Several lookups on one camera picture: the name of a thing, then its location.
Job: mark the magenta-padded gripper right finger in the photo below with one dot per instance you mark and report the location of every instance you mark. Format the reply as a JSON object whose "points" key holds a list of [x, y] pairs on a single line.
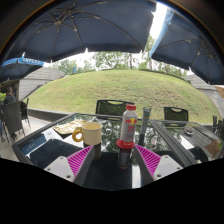
{"points": [[148, 161]]}

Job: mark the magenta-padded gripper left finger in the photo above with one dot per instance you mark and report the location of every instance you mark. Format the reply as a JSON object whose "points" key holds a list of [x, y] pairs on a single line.
{"points": [[79, 162]]}

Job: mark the red-capped clear drink bottle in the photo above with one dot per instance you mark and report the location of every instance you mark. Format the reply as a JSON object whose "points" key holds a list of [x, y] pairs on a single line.
{"points": [[128, 125]]}

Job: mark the flat round red coaster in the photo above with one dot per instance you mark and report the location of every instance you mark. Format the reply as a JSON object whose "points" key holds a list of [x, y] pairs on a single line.
{"points": [[125, 145]]}

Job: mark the grey striped stand-up packet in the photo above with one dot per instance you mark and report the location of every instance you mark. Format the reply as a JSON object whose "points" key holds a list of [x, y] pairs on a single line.
{"points": [[145, 121]]}

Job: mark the small glass cup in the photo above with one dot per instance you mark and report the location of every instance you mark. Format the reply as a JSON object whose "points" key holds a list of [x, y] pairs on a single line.
{"points": [[189, 130]]}

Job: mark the dark green wicker chair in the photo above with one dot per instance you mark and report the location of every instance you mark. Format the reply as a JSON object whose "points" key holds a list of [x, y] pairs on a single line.
{"points": [[111, 108], [219, 126], [176, 115]]}

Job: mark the brown paper bag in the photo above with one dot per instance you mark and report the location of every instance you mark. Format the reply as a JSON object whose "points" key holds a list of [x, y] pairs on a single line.
{"points": [[213, 147]]}

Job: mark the dark grey wicker chair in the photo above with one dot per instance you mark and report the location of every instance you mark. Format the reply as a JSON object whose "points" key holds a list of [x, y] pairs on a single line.
{"points": [[25, 110], [13, 116]]}

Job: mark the grey slatted building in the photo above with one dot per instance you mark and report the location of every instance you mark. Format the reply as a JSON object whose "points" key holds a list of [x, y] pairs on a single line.
{"points": [[43, 80], [206, 88]]}

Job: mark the person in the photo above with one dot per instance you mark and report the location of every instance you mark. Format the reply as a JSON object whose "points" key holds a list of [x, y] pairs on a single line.
{"points": [[9, 97]]}

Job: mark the navy umbrella with blue rim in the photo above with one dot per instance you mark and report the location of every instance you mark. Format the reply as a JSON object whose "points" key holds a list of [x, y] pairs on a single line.
{"points": [[16, 68]]}

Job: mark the navy umbrella with pale flap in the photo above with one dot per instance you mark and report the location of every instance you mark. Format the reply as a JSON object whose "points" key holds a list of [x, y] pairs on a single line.
{"points": [[190, 46]]}

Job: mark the large navy patio umbrella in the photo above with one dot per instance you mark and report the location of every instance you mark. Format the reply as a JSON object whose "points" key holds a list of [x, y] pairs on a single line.
{"points": [[83, 26]]}

